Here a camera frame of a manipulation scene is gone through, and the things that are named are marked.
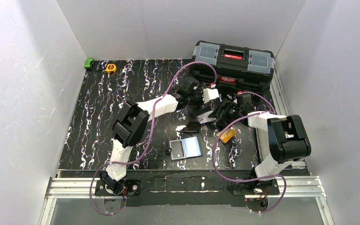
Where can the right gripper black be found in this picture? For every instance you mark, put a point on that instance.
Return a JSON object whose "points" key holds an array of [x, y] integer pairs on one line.
{"points": [[226, 109]]}

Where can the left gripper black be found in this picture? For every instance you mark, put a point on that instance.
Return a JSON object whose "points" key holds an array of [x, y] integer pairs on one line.
{"points": [[200, 114]]}

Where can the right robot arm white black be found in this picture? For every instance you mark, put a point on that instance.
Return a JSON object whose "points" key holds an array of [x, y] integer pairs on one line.
{"points": [[281, 139]]}

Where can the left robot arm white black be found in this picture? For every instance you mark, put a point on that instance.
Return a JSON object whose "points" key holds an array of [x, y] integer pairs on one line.
{"points": [[130, 125]]}

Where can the white card on table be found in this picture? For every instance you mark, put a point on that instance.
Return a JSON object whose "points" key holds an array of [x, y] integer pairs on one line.
{"points": [[204, 115]]}

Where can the orange object on table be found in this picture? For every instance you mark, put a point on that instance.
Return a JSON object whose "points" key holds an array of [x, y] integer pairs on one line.
{"points": [[227, 135]]}

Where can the yellow tape measure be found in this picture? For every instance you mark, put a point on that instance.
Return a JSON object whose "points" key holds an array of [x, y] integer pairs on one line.
{"points": [[111, 68]]}

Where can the green small object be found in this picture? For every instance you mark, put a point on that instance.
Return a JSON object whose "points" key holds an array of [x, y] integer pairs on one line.
{"points": [[89, 64]]}

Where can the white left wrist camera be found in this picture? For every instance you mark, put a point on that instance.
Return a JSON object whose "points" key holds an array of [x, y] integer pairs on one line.
{"points": [[209, 94]]}

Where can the black toolbox with red handle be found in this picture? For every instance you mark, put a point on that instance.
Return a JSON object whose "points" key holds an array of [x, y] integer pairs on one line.
{"points": [[237, 68]]}

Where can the aluminium frame rail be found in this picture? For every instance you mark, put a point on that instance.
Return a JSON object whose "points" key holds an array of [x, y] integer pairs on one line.
{"points": [[281, 108]]}

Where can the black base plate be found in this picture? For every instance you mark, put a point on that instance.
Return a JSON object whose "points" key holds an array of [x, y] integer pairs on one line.
{"points": [[145, 188]]}

